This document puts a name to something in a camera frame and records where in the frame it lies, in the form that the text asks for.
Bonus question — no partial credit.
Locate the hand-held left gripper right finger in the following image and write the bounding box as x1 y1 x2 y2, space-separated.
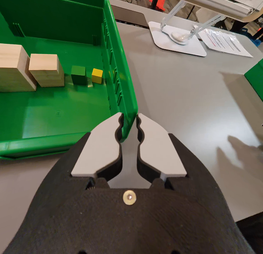
136 113 188 182

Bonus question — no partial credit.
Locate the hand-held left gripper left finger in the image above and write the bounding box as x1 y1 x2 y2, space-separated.
71 112 124 180

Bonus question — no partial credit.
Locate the green plastic bin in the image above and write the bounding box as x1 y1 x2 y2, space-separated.
0 0 138 161
244 58 263 103

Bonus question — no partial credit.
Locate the yellow cube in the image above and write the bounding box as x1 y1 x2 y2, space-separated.
91 68 103 84

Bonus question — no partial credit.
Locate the green cube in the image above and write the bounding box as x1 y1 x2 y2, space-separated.
71 65 87 85

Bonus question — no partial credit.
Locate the medium wooden cube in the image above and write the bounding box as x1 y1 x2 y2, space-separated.
28 53 65 87

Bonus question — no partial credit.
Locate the large wooden cube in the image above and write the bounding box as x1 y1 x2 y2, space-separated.
0 43 37 92

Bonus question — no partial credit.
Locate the grey desk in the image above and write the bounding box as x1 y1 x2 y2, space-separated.
0 0 263 253

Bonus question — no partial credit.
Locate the dark desk cover strip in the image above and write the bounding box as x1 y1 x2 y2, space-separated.
109 4 149 29

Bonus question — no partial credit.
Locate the person's black sweater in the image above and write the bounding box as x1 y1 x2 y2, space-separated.
236 212 263 254

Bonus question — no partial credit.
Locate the printed paper sheet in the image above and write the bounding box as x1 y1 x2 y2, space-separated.
198 28 254 58

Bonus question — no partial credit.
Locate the orange traffic cone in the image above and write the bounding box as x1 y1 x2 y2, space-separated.
153 0 167 12

